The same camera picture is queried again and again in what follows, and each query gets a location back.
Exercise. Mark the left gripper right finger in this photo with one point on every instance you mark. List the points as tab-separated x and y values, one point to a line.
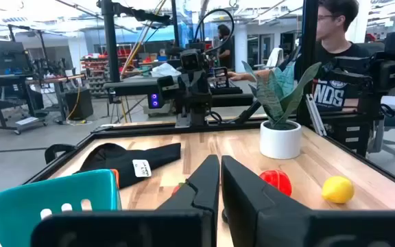
252	212

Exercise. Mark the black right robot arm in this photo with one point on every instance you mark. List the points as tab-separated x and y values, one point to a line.
197	115

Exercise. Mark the yellow toy lemon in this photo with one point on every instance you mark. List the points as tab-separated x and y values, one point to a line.
338	189

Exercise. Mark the small pink bumpy toy fruit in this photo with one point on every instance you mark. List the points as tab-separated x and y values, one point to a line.
177	189

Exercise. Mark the red toy pepper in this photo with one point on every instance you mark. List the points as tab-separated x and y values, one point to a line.
279	182

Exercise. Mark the snake plant in white pot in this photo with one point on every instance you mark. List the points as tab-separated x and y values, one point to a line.
279	144

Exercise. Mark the white crumpled cloth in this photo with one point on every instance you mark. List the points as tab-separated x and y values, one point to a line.
165	70

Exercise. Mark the computer with purple lights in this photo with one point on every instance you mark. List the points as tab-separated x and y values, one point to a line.
155	100

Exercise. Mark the black cloth with white tag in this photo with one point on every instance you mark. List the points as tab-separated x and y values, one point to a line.
115	161

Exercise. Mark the black rolling cart desk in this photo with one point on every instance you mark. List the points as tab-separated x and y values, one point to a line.
5	85

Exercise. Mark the chair with white jacket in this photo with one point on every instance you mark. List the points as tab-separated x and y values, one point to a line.
274	58

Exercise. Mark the person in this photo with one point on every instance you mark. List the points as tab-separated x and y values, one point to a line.
225	51
334	58

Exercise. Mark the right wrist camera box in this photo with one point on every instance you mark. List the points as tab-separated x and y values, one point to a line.
192	61

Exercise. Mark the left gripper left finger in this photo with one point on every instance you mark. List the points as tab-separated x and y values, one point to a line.
197	206

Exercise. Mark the black robot equipment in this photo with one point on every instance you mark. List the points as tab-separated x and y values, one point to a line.
389	68

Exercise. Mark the black box on floor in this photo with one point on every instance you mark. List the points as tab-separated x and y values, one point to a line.
79	104

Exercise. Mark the grey office chair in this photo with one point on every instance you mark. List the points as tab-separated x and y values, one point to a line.
389	137

